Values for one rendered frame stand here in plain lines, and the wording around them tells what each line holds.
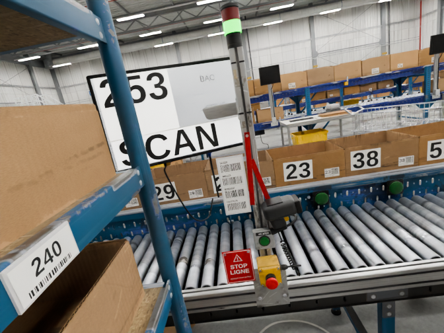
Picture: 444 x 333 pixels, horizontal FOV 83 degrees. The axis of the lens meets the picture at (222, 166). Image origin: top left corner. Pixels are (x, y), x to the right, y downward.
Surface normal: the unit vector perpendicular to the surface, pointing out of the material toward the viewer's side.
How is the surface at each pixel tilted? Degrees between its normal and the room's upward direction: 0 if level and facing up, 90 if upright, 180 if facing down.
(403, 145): 90
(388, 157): 91
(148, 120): 86
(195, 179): 90
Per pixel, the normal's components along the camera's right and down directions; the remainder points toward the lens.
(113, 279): 0.99, -0.16
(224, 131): 0.29, 0.12
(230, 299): -0.04, 0.26
